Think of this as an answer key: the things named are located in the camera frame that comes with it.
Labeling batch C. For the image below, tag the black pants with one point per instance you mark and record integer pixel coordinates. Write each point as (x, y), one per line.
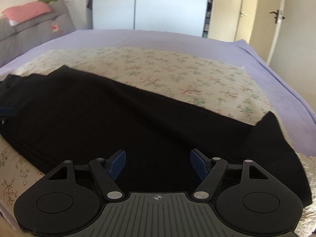
(123, 128)

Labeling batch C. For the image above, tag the dark open shelf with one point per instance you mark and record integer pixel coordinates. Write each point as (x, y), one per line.
(208, 12)

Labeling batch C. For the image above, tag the floral bed sheet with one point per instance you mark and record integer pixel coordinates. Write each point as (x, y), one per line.
(172, 71)

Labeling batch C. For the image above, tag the purple bed sheet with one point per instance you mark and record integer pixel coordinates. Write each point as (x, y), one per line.
(148, 38)

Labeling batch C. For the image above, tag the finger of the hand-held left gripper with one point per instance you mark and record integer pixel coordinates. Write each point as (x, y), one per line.
(5, 111)

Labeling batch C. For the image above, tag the white and blue wardrobe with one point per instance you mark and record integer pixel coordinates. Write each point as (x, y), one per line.
(160, 9)

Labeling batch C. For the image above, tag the cream room door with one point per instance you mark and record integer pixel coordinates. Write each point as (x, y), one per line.
(264, 5)

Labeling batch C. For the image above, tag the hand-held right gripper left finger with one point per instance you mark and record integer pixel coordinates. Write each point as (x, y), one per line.
(117, 164)

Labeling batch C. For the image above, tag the white fluffy blanket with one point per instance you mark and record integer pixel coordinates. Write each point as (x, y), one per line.
(307, 217)

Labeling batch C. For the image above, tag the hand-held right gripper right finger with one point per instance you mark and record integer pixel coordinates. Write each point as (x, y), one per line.
(198, 164)

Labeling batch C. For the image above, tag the grey padded headboard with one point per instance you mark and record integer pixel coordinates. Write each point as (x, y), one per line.
(32, 37)

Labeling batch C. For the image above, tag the pink pillow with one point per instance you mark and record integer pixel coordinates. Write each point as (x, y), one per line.
(27, 11)

